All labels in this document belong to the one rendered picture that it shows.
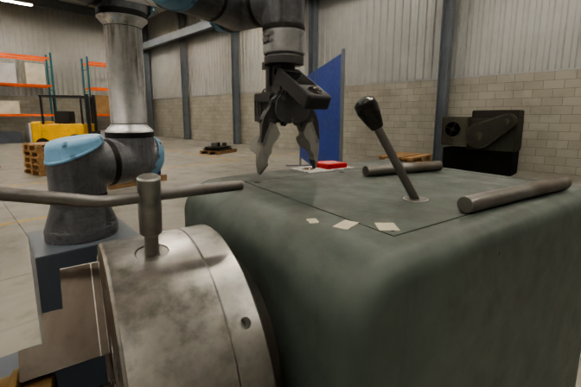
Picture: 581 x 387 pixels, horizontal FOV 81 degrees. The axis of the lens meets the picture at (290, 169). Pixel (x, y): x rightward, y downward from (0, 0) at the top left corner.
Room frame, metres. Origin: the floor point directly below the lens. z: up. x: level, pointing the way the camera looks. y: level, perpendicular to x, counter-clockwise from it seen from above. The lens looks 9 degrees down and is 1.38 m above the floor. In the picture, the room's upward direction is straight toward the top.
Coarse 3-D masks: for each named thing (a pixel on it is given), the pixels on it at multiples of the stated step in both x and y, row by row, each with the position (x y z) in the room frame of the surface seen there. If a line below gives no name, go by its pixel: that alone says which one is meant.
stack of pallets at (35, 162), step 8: (24, 144) 7.95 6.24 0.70; (32, 144) 7.67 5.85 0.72; (40, 144) 7.65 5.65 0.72; (24, 152) 7.98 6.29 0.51; (32, 152) 7.81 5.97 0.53; (40, 152) 7.63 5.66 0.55; (24, 160) 8.01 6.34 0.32; (32, 160) 7.82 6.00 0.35; (40, 160) 7.64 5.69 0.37; (32, 168) 7.78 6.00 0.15; (40, 168) 7.61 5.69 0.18
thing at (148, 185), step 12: (144, 180) 0.32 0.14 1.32; (156, 180) 0.32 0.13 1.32; (144, 192) 0.32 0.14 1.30; (156, 192) 0.32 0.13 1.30; (144, 204) 0.32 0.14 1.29; (156, 204) 0.33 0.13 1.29; (144, 216) 0.32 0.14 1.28; (156, 216) 0.33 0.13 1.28; (144, 228) 0.32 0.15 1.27; (156, 228) 0.33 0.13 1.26; (144, 240) 0.33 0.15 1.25; (156, 240) 0.34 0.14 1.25; (144, 252) 0.34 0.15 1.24; (156, 252) 0.34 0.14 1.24
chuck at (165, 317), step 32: (128, 256) 0.33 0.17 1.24; (192, 256) 0.34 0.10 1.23; (128, 288) 0.29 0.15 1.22; (160, 288) 0.30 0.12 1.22; (192, 288) 0.31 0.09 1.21; (128, 320) 0.26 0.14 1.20; (160, 320) 0.27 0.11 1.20; (192, 320) 0.28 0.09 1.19; (224, 320) 0.29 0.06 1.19; (128, 352) 0.25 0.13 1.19; (160, 352) 0.25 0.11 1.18; (192, 352) 0.26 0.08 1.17; (224, 352) 0.27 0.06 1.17; (128, 384) 0.23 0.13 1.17; (160, 384) 0.24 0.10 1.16; (192, 384) 0.25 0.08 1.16; (224, 384) 0.26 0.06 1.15
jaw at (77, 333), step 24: (96, 264) 0.39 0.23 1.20; (72, 288) 0.36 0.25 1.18; (96, 288) 0.37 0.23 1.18; (48, 312) 0.34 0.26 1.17; (72, 312) 0.35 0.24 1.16; (96, 312) 0.36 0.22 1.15; (48, 336) 0.33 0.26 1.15; (72, 336) 0.34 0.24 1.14; (96, 336) 0.34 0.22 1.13; (24, 360) 0.31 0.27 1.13; (48, 360) 0.32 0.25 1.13; (72, 360) 0.32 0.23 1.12
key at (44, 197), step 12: (240, 180) 0.38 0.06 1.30; (0, 192) 0.26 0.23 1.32; (12, 192) 0.27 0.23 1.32; (24, 192) 0.27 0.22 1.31; (36, 192) 0.28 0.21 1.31; (48, 192) 0.28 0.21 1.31; (60, 192) 0.29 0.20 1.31; (132, 192) 0.32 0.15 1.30; (168, 192) 0.33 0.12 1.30; (180, 192) 0.34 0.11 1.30; (192, 192) 0.35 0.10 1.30; (204, 192) 0.35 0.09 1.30; (216, 192) 0.36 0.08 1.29; (48, 204) 0.28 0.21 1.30; (60, 204) 0.29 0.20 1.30; (72, 204) 0.29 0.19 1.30; (84, 204) 0.30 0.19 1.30; (96, 204) 0.30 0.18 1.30; (108, 204) 0.31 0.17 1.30; (120, 204) 0.31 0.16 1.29
